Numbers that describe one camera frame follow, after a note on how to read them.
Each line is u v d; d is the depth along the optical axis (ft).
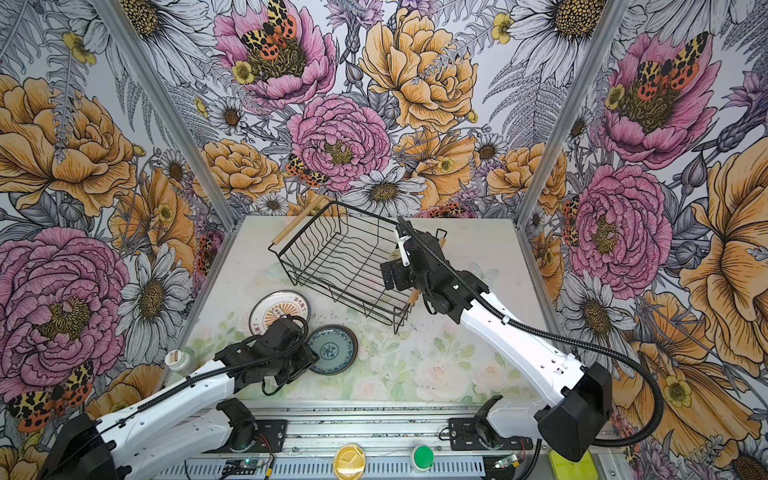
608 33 2.44
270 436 2.44
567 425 1.24
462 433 2.43
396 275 2.18
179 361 2.51
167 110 2.88
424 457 2.10
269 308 3.09
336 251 3.65
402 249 2.16
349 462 2.30
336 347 2.87
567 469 2.27
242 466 2.33
